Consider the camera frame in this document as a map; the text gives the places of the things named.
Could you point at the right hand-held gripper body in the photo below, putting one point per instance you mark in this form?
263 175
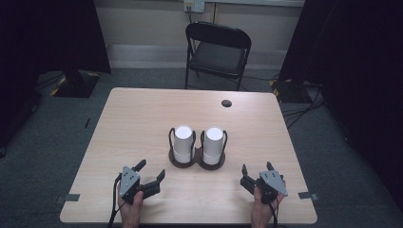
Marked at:
272 182

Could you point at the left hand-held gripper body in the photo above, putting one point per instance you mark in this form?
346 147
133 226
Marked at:
129 182

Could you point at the dark double cup holder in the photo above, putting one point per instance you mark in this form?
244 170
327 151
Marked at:
198 160

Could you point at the person's left hand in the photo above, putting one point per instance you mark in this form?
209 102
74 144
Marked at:
131 210

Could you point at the person's right hand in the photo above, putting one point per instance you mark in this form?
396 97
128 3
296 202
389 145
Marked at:
261 212

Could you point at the grey tape strip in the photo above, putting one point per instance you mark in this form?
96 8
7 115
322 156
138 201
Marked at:
68 198
307 195

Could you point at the small black floor object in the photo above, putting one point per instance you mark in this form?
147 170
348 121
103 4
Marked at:
87 123

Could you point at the black table grommet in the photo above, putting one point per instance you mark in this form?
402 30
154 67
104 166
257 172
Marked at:
226 103

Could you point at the black stand base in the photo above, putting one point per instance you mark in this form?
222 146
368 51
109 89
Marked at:
76 85
288 91

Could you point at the black folding chair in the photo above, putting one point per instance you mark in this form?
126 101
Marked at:
218 57

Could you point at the black curtain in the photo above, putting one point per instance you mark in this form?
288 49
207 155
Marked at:
358 79
38 47

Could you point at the white wall socket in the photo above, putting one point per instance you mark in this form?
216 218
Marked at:
194 5

